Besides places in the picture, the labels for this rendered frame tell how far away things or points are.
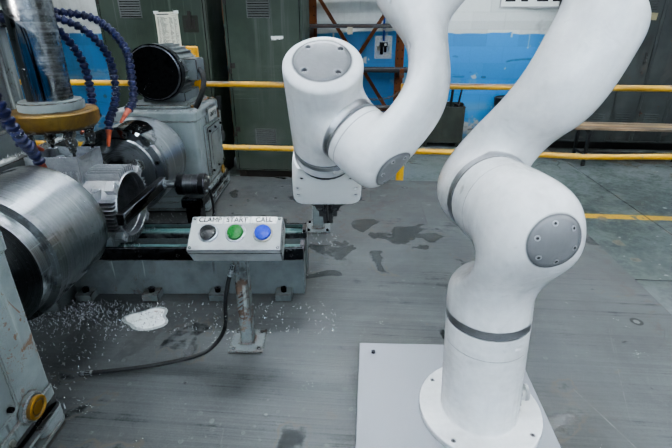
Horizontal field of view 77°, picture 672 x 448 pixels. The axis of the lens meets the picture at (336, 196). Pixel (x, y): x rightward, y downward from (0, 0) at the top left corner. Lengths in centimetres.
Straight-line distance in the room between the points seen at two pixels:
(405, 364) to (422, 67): 59
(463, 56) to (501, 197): 548
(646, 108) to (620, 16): 579
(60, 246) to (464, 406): 71
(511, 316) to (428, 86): 34
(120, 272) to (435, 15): 94
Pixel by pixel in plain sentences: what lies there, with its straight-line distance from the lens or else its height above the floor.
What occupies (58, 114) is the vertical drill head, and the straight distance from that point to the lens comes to 108.
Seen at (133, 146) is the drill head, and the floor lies 111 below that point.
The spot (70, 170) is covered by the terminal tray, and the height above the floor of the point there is 112.
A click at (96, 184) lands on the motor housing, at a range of 111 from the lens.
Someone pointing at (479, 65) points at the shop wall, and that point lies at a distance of 601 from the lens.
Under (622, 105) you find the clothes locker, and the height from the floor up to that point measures 55.
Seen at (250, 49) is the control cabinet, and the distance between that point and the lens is 408.
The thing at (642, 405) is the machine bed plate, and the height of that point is 80.
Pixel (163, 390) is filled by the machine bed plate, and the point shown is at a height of 80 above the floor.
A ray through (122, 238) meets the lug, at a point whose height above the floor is 96.
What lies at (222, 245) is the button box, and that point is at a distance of 79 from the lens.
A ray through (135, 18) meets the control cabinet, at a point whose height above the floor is 149.
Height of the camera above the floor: 141
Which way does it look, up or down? 22 degrees down
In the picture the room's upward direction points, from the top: straight up
